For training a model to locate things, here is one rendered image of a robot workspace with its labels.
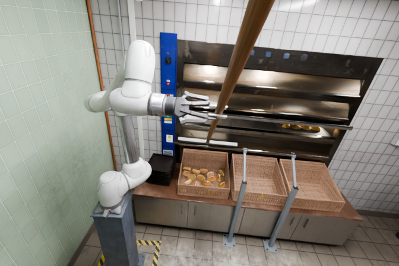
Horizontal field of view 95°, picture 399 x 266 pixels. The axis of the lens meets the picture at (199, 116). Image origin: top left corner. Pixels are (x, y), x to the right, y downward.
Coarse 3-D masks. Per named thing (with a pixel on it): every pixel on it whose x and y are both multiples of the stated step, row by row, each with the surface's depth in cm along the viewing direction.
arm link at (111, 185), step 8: (104, 176) 124; (112, 176) 124; (120, 176) 130; (104, 184) 120; (112, 184) 122; (120, 184) 127; (104, 192) 121; (112, 192) 123; (120, 192) 128; (104, 200) 124; (112, 200) 126; (120, 200) 132
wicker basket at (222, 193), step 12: (192, 156) 229; (216, 156) 229; (180, 168) 206; (204, 168) 232; (216, 168) 232; (228, 168) 210; (180, 180) 215; (192, 180) 216; (216, 180) 219; (228, 180) 200; (180, 192) 196; (192, 192) 196; (216, 192) 203; (228, 192) 193
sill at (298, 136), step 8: (200, 128) 217; (208, 128) 216; (216, 128) 215; (224, 128) 215; (232, 128) 216; (240, 128) 217; (248, 128) 219; (280, 136) 214; (288, 136) 214; (296, 136) 213; (304, 136) 213; (312, 136) 215; (320, 136) 216
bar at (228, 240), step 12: (180, 144) 183; (192, 144) 183; (204, 144) 183; (240, 192) 176; (240, 204) 184; (288, 204) 179; (276, 228) 198; (228, 240) 212; (264, 240) 218; (276, 252) 207
